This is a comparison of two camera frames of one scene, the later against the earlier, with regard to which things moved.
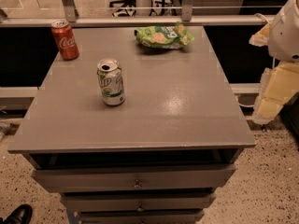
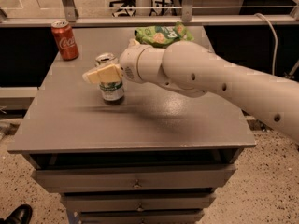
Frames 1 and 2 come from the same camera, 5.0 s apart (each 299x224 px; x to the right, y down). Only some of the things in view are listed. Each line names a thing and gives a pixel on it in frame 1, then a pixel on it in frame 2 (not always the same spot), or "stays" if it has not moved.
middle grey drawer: (106, 203) stays
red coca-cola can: (65, 40) stays
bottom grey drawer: (141, 217) stays
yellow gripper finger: (262, 36) to (134, 43)
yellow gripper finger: (279, 83) to (106, 75)
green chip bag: (169, 36) stays
